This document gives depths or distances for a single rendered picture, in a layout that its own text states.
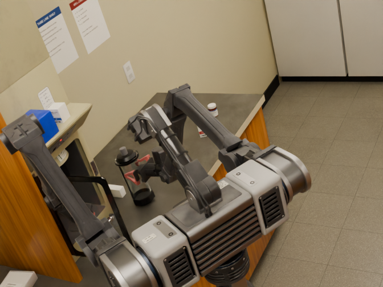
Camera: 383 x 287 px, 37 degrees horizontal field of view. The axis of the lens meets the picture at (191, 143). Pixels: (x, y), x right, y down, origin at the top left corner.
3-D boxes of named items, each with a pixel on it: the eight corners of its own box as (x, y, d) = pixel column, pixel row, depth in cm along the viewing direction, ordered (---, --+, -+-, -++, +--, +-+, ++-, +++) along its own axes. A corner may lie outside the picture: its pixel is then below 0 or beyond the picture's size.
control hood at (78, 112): (26, 172, 205) (15, 150, 200) (78, 123, 227) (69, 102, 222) (49, 175, 199) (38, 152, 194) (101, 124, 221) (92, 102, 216)
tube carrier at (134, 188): (127, 204, 251) (109, 164, 241) (139, 189, 258) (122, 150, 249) (147, 204, 245) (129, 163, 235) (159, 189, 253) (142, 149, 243)
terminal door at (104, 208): (73, 254, 227) (34, 175, 206) (139, 260, 214) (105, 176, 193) (72, 255, 226) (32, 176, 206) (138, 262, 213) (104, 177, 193)
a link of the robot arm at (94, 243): (94, 253, 148) (111, 240, 149) (80, 235, 156) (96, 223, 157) (109, 275, 153) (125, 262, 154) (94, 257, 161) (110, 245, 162)
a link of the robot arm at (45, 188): (4, 144, 148) (40, 121, 151) (-6, 130, 150) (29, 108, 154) (51, 213, 185) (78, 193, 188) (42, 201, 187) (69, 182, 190)
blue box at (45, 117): (21, 145, 201) (11, 124, 197) (39, 130, 208) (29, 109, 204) (42, 147, 196) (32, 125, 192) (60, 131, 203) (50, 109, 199)
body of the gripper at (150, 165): (136, 170, 236) (150, 170, 232) (148, 156, 243) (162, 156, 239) (141, 183, 239) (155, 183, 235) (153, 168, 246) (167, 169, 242)
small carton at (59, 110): (52, 123, 210) (46, 109, 207) (60, 116, 214) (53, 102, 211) (63, 123, 208) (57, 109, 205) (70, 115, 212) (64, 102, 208)
